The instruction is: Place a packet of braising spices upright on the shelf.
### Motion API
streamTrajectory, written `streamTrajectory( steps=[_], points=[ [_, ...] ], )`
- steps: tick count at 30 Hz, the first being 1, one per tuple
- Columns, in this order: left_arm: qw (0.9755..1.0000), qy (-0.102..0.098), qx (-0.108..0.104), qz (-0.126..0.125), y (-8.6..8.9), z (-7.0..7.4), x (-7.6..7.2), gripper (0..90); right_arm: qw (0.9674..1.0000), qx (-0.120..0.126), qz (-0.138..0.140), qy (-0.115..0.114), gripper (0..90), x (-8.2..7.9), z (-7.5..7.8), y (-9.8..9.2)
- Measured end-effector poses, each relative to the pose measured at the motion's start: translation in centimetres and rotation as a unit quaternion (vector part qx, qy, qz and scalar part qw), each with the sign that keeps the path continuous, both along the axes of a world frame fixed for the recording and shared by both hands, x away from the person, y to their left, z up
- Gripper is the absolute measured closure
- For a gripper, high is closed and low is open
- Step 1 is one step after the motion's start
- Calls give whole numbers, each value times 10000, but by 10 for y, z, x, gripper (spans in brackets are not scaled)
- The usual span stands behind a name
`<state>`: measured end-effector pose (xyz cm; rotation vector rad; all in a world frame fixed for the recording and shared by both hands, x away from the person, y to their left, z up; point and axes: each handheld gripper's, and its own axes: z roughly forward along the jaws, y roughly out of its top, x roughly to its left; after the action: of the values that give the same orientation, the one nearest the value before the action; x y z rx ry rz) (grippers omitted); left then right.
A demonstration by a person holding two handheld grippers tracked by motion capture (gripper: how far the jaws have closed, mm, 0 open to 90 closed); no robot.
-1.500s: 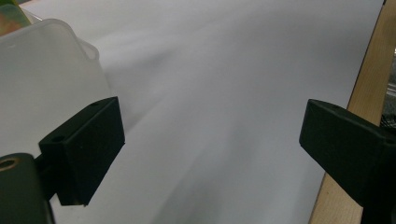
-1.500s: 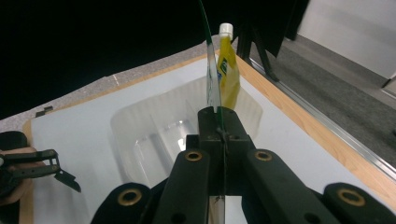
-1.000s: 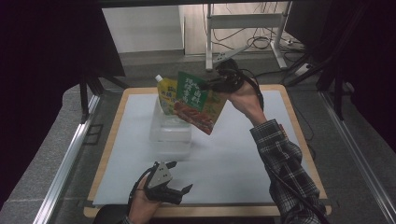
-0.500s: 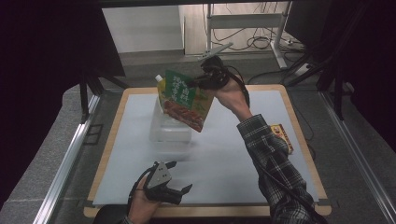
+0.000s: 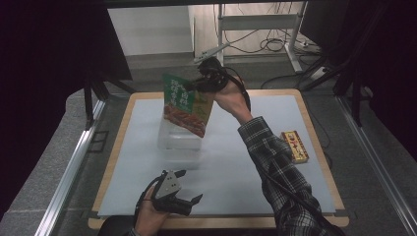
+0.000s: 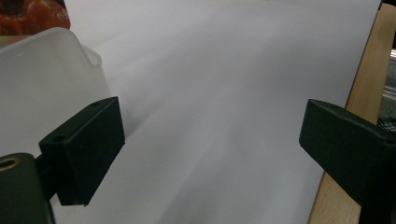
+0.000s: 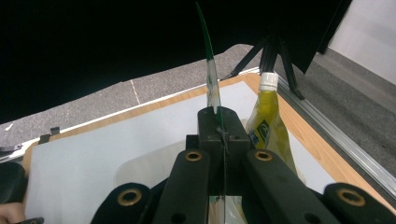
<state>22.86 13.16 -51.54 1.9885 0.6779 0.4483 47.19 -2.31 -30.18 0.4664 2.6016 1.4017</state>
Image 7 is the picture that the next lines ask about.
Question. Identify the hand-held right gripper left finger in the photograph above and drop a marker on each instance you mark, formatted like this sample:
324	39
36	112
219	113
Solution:
186	183

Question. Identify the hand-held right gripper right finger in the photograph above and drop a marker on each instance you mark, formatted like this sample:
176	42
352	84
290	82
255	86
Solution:
274	183

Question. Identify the yellow green spout pouch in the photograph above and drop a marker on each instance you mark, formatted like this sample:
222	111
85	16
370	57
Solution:
267	109

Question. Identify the green and red food packet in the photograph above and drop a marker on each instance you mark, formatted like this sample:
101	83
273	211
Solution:
213	87

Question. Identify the white table mat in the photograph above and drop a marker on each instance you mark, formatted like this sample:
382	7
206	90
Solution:
93	155

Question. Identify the black tripod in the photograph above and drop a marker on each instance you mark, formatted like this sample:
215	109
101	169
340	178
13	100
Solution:
274	53

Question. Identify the black curtain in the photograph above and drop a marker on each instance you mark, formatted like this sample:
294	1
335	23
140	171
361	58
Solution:
109	40

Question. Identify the black floor bracket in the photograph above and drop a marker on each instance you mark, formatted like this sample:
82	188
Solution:
49	135

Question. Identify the aluminium rail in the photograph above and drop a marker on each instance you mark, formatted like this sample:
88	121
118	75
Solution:
336	137

